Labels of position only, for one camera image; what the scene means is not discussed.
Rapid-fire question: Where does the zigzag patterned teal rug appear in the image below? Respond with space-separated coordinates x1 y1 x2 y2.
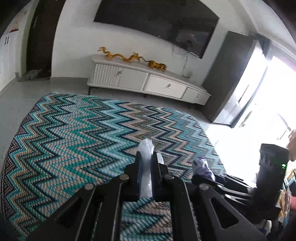
1 93 226 240

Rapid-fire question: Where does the white low TV cabinet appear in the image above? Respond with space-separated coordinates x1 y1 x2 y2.
87 55 211 105

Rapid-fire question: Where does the golden tiger figurine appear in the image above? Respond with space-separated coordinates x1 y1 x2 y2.
147 60 167 72

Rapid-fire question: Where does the golden dragon figurine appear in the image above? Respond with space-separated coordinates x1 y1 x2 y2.
98 47 147 63

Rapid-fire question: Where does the dark grey tall wardrobe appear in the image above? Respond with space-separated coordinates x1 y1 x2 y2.
202 32 271 128

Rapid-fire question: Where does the wall mounted black television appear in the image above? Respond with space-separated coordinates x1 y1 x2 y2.
94 0 219 58

